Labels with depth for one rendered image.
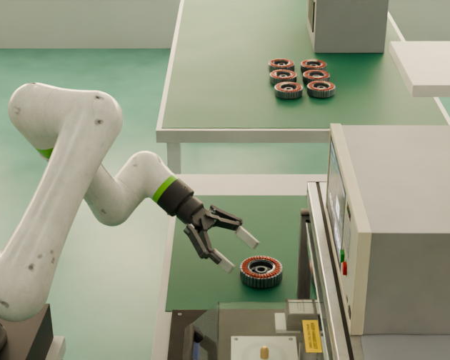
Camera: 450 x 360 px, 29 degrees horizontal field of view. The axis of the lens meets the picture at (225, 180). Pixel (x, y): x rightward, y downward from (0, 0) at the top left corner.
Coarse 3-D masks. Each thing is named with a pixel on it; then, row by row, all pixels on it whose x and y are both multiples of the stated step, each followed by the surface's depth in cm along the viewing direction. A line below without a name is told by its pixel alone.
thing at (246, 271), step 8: (256, 256) 229; (264, 256) 229; (248, 264) 226; (256, 264) 228; (264, 264) 228; (272, 264) 226; (280, 264) 226; (240, 272) 225; (248, 272) 222; (256, 272) 224; (264, 272) 224; (272, 272) 222; (280, 272) 223; (248, 280) 222; (256, 280) 221; (264, 280) 220; (272, 280) 221; (280, 280) 224
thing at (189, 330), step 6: (192, 324) 157; (186, 330) 156; (192, 330) 156; (198, 330) 157; (186, 336) 155; (192, 336) 154; (198, 336) 157; (186, 342) 153; (192, 342) 153; (198, 342) 157; (186, 348) 151; (192, 348) 152; (186, 354) 150; (192, 354) 150
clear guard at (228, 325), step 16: (224, 304) 162; (240, 304) 162; (256, 304) 162; (272, 304) 162; (288, 304) 162; (304, 304) 162; (320, 304) 162; (208, 320) 161; (224, 320) 158; (240, 320) 158; (256, 320) 158; (272, 320) 158; (288, 320) 158; (320, 320) 158; (208, 336) 156; (224, 336) 154; (240, 336) 154; (256, 336) 154; (272, 336) 154; (288, 336) 154; (208, 352) 152; (224, 352) 150; (240, 352) 150; (256, 352) 150; (272, 352) 150; (288, 352) 150; (304, 352) 150
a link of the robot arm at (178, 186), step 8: (176, 184) 227; (184, 184) 228; (168, 192) 226; (176, 192) 226; (184, 192) 226; (192, 192) 228; (160, 200) 227; (168, 200) 226; (176, 200) 225; (184, 200) 227; (168, 208) 227; (176, 208) 226
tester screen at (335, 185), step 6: (330, 150) 176; (330, 156) 176; (330, 162) 176; (336, 162) 165; (330, 168) 176; (336, 168) 165; (330, 174) 176; (336, 174) 165; (330, 180) 176; (336, 180) 165; (330, 186) 176; (336, 186) 165; (342, 186) 157; (336, 192) 165; (342, 192) 157; (342, 198) 157; (330, 204) 176; (342, 204) 157; (342, 210) 157; (330, 216) 176; (336, 216) 165; (342, 216) 157; (342, 228) 157
